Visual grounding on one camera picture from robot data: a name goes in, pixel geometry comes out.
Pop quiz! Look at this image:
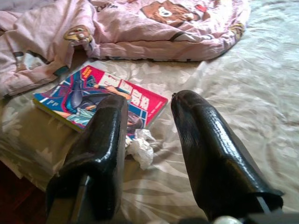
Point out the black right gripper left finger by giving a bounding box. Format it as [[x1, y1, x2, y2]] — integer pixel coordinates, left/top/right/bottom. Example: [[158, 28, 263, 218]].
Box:
[[45, 94, 129, 224]]

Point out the white tissue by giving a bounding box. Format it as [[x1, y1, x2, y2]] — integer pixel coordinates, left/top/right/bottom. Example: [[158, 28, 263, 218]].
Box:
[[125, 128, 162, 170]]

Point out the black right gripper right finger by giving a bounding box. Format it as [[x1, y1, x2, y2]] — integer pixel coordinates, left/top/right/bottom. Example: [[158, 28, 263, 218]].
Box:
[[170, 90, 285, 222]]

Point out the colourful comic book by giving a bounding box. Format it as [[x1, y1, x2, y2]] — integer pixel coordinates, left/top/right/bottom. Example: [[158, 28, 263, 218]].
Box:
[[32, 64, 169, 140]]

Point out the pink cartoon bear blanket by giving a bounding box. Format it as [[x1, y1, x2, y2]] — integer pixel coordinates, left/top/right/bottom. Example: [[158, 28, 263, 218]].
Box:
[[0, 0, 252, 100]]

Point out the bed with beige floral sheet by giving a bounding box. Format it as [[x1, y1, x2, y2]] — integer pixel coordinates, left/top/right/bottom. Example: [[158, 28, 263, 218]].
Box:
[[0, 0, 299, 224]]

